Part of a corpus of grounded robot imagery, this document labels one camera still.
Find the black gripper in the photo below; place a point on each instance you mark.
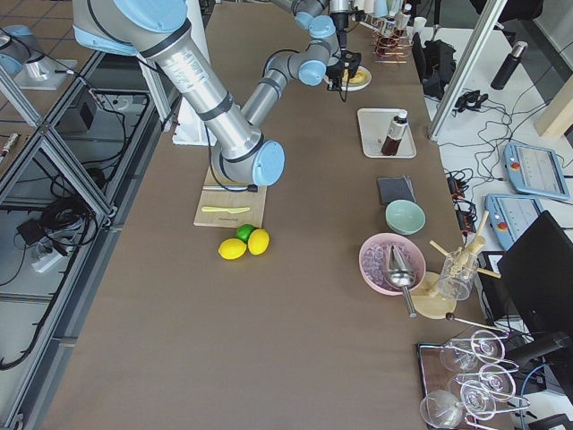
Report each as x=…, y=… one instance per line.
x=341, y=37

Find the white round plate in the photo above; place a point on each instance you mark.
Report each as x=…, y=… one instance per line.
x=354, y=88

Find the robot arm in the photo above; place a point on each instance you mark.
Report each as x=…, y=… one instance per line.
x=160, y=31
x=326, y=56

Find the cream rabbit serving tray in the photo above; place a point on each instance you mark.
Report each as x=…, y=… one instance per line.
x=374, y=125

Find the dark tea bottle on tray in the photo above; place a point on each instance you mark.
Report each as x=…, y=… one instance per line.
x=395, y=133

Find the black glass rack tray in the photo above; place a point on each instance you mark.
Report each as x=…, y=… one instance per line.
x=436, y=376

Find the dark tea bottle in rack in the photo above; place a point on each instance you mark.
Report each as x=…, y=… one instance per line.
x=387, y=29

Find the grey folded cloth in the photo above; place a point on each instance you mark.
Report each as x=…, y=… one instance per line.
x=395, y=188

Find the steel muddler black tip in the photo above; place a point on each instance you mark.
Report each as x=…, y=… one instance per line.
x=231, y=188

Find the mint green bowl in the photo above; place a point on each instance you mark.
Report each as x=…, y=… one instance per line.
x=405, y=217

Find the wooden cutting board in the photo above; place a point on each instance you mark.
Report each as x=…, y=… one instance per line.
x=256, y=201

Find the black thermos bottle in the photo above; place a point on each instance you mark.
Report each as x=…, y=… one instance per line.
x=509, y=65

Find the pink ribbed bowl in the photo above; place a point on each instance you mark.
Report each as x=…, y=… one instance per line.
x=374, y=261

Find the yellow lemon upper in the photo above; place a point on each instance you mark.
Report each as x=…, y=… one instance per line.
x=258, y=241

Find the yellow lemon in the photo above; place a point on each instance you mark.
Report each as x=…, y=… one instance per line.
x=232, y=248
x=258, y=241

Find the green lime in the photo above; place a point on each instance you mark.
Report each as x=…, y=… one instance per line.
x=244, y=231

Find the yellow plastic knife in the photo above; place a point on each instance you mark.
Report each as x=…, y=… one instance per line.
x=230, y=210

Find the blue teach pendant upper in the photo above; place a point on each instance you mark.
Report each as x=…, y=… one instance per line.
x=535, y=170

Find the blue teach pendant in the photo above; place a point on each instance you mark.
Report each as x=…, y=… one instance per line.
x=511, y=215
x=535, y=170

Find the metal ice scoop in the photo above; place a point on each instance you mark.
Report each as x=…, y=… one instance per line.
x=400, y=276

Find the yellow lemon lower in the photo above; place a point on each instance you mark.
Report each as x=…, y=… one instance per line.
x=232, y=248

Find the blue teach pendant lower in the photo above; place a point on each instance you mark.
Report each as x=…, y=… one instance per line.
x=511, y=215

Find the clear glass mug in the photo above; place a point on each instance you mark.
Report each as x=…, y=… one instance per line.
x=457, y=275

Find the wooden cup tree stand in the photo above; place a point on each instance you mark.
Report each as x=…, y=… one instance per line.
x=427, y=299

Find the black monitor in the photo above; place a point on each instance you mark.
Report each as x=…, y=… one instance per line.
x=537, y=273

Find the wine glass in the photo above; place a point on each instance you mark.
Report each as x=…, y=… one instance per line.
x=487, y=346
x=441, y=409
x=498, y=381
x=477, y=400

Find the copper wire bottle rack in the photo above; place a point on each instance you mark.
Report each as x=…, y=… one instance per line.
x=395, y=50

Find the aluminium frame post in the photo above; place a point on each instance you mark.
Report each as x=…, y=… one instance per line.
x=479, y=36

